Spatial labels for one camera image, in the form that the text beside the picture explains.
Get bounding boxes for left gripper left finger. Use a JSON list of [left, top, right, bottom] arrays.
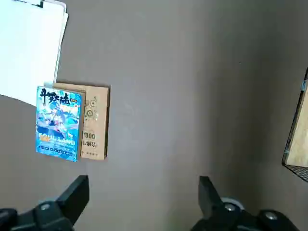
[[0, 175, 90, 231]]

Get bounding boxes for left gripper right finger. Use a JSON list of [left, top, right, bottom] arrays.
[[191, 176, 305, 231]]

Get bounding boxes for blue illustrated book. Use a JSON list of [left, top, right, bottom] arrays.
[[35, 85, 86, 162]]

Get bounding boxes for brown kraft cover book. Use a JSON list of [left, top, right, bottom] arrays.
[[44, 81, 111, 161]]

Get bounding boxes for white paper clipboard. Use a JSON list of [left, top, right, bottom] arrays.
[[0, 0, 69, 107]]

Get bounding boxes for black wire wooden shelf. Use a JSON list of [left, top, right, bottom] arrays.
[[281, 67, 308, 182]]

